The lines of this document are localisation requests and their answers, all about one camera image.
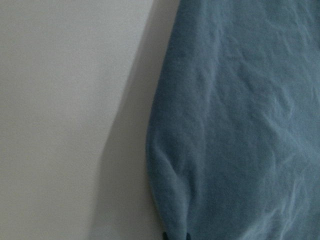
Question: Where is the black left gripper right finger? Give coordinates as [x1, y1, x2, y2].
[186, 233, 192, 240]

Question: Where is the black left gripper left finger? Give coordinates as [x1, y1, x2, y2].
[162, 232, 168, 240]

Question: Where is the black graphic t-shirt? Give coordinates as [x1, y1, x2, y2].
[146, 0, 320, 240]

